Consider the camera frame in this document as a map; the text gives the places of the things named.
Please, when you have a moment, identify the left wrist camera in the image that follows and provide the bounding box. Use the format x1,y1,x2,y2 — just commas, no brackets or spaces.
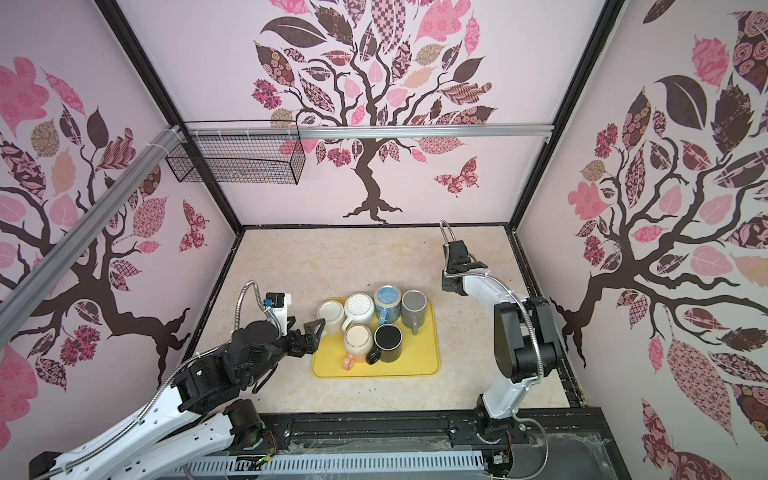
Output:
263,292,292,336

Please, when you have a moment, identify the light blue butterfly mug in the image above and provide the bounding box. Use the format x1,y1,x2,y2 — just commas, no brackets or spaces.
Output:
374,285,402,325

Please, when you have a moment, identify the cream and peach mug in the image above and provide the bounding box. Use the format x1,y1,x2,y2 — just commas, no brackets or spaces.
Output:
342,324,374,371

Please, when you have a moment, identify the white slotted cable duct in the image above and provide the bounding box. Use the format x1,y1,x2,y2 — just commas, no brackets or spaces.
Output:
162,451,485,479

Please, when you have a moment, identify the white ribbed mug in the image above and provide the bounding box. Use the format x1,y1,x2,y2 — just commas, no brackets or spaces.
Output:
341,293,375,332

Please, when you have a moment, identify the black wire basket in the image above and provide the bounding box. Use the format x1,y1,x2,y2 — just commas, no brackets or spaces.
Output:
165,123,307,185

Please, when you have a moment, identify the small white mug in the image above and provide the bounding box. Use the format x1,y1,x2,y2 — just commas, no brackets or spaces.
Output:
317,300,346,337

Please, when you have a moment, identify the black mug white rim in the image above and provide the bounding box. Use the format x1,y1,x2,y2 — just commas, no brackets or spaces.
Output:
366,324,403,365

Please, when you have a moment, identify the black right corner post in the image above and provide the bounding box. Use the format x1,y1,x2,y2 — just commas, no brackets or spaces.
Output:
507,0,627,232

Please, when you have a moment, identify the yellow plastic tray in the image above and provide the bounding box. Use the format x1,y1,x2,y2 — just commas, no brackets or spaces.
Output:
311,296,442,379

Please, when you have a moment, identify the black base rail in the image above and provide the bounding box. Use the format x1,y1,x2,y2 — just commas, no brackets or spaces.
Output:
250,407,617,454

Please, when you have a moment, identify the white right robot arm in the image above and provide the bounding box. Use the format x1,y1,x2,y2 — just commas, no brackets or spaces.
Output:
441,240,563,442

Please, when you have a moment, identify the silver rail back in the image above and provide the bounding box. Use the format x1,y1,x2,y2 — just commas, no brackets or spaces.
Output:
187,123,554,140

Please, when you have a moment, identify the silver rail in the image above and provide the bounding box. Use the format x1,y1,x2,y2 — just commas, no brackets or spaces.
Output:
187,123,554,140
1,126,182,346

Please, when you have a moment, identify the silver rail left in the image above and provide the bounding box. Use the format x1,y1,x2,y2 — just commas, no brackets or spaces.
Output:
1,126,182,346

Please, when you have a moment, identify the black corner frame post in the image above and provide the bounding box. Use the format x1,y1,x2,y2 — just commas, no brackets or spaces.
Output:
94,0,244,236

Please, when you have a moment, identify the grey mug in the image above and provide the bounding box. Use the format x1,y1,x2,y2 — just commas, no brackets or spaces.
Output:
401,290,428,335

